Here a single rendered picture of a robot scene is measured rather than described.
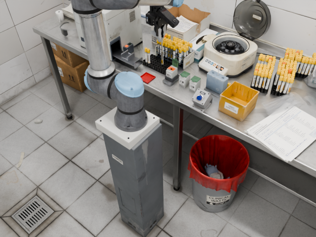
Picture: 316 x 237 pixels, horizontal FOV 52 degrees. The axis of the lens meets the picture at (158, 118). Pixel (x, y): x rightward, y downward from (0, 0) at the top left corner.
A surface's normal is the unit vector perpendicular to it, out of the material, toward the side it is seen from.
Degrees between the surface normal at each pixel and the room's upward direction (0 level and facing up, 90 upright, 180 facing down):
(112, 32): 90
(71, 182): 0
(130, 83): 9
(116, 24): 90
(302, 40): 90
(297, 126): 0
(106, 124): 5
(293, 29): 90
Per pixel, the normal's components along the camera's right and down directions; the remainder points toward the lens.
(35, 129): -0.03, -0.70
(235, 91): -0.64, 0.56
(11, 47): 0.78, 0.43
